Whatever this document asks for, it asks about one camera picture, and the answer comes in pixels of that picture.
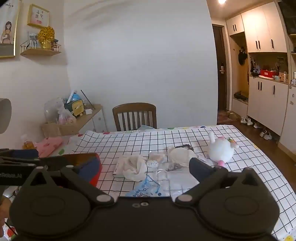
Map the grey lamp shade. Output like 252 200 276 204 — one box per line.
0 98 12 134

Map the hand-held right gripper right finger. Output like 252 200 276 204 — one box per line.
174 158 265 207

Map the dark door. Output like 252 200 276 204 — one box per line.
212 24 228 112

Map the wooden side cabinet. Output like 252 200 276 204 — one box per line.
42 104 108 138

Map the clear plastic bag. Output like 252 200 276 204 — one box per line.
157 162 183 188

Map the white plush rabbit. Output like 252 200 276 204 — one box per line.
207 132 240 167

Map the person's left hand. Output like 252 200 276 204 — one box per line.
0 199 11 234

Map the black grid white tablecloth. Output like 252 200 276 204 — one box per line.
5 125 296 241

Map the door mat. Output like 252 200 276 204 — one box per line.
217 111 240 122

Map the wooden chair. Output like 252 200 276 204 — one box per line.
112 103 157 131

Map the orange liquid bottle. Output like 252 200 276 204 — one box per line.
20 134 36 150

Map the gold ornament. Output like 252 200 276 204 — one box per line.
38 26 56 50

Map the small framed picture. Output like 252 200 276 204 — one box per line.
27 4 50 29

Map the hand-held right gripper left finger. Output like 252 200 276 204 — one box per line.
30 155 116 208

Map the photo card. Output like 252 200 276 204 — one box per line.
27 31 39 47

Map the bag of cotton swabs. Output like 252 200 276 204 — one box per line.
147 152 168 169

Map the yellow toy box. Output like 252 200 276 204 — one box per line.
71 100 85 117

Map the wooden wall shelf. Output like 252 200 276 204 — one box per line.
20 43 62 56

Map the pink printed cloth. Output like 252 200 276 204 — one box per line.
35 136 64 158

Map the red storage box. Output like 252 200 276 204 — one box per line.
39 153 102 186

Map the blue printed plastic bag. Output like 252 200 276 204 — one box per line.
125 175 170 198

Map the large wall cabinet unit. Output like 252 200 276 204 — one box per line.
226 1 296 154

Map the thin black stick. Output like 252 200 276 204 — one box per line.
80 90 95 109

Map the white plastic bag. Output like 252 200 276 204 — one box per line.
122 155 148 181

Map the black hanging bag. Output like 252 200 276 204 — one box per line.
238 47 247 66

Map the framed wall poster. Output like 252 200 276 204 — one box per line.
0 0 21 59

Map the pink plastic bag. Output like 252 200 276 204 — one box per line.
58 108 77 126

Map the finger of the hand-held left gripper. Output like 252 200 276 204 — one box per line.
0 149 39 159
0 158 41 171

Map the cream mesh bag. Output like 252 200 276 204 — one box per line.
168 147 197 167

